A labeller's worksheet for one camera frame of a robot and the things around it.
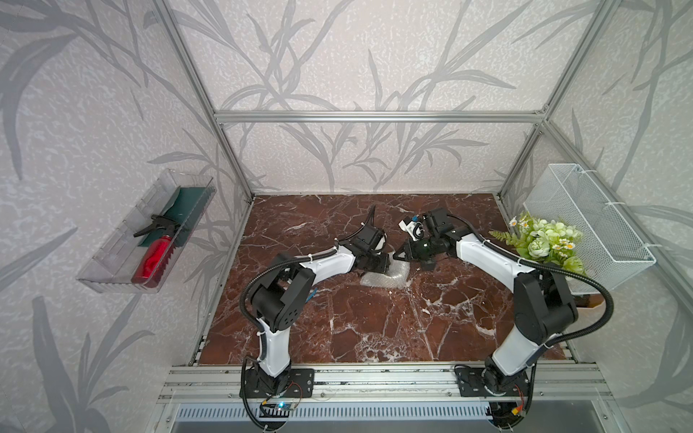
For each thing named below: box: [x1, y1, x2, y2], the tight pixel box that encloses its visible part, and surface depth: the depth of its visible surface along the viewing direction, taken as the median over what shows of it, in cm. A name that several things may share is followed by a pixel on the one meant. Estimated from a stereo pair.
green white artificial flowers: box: [488, 211, 584, 276], surface depth 70 cm
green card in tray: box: [138, 185, 215, 247], surface depth 71 cm
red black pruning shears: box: [130, 214, 181, 288], surface depth 61 cm
